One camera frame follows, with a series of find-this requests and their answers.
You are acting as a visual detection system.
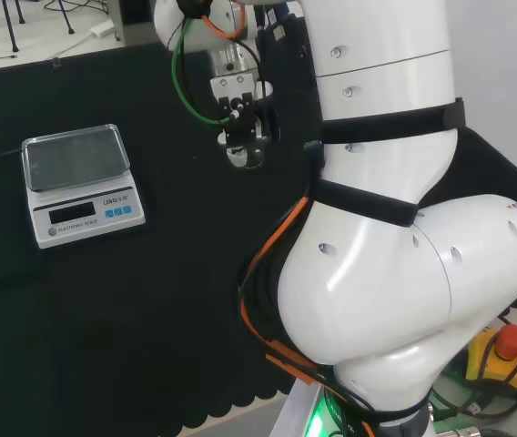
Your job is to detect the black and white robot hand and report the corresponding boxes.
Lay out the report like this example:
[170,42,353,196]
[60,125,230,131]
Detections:
[208,75,282,170]

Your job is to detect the white electronic balance steel pan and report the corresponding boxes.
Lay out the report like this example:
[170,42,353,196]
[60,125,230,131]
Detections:
[21,123,147,250]

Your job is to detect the black bench cloth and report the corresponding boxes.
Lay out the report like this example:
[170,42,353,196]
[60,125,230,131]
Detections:
[0,40,517,432]

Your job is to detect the black tripod legs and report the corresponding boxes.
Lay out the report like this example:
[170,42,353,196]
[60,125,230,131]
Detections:
[0,0,77,54]

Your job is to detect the yellow stop button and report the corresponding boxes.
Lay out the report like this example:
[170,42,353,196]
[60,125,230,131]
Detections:
[465,323,517,389]

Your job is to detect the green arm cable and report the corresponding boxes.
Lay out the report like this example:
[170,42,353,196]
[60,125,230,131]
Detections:
[171,15,233,127]

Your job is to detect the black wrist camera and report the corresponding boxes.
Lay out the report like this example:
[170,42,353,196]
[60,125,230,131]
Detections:
[258,16,310,59]

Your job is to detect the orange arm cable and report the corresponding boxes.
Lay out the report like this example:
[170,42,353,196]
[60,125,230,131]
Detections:
[238,195,328,388]

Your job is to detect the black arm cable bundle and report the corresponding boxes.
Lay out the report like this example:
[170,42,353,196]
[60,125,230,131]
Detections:
[239,139,332,379]

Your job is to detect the white adapter with cable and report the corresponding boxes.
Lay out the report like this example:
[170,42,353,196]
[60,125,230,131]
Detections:
[0,25,117,60]

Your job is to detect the grey metal base plate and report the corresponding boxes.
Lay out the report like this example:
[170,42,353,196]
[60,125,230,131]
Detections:
[269,381,332,437]

